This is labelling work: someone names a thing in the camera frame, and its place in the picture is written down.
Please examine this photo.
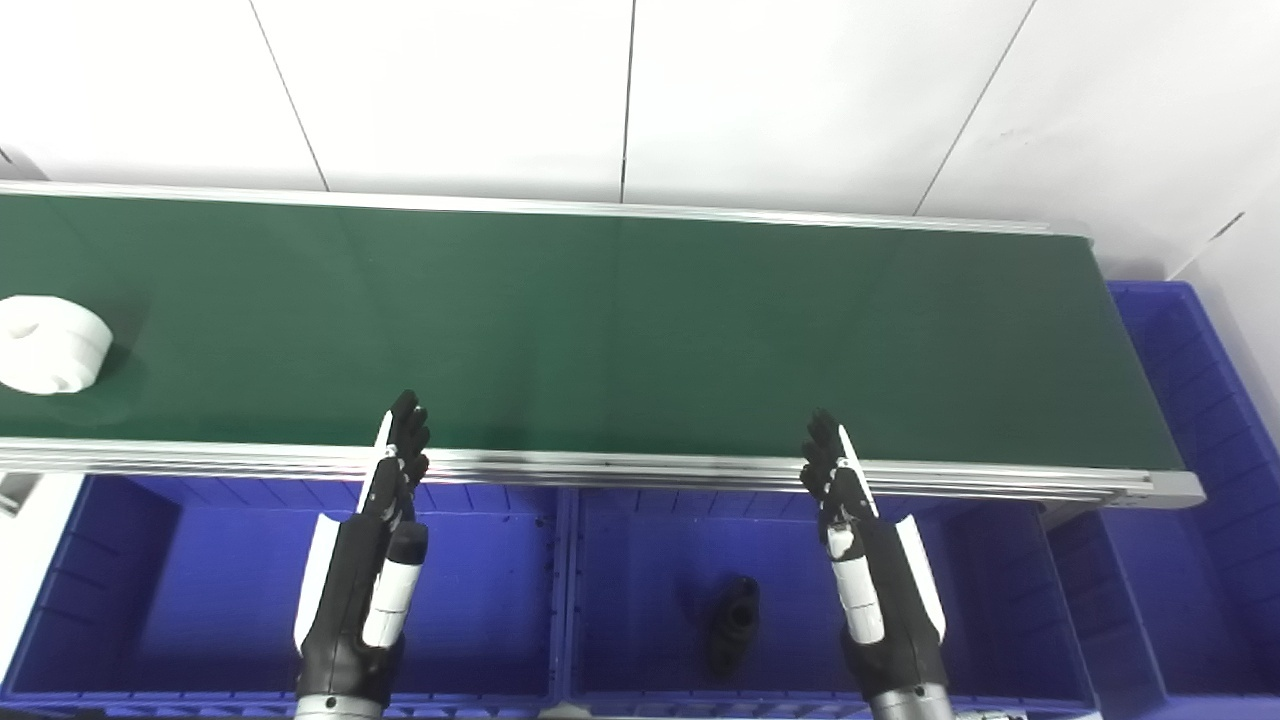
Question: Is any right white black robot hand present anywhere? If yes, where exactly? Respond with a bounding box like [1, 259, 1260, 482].
[799, 407, 949, 696]

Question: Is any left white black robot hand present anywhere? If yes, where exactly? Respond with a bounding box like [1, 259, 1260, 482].
[294, 389, 432, 705]

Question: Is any white round plastic part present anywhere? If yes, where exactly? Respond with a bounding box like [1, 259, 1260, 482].
[0, 295, 114, 396]

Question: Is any blue plastic bin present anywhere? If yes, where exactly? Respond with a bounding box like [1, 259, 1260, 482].
[0, 474, 568, 717]
[1045, 281, 1280, 720]
[564, 486, 1101, 717]

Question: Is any black plastic part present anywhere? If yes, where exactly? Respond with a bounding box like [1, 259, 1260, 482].
[707, 575, 762, 682]

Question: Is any grey conveyor support leg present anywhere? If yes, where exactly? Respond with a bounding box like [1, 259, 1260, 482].
[0, 472, 44, 518]

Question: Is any green conveyor belt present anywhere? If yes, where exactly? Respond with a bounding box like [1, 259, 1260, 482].
[0, 180, 1207, 512]

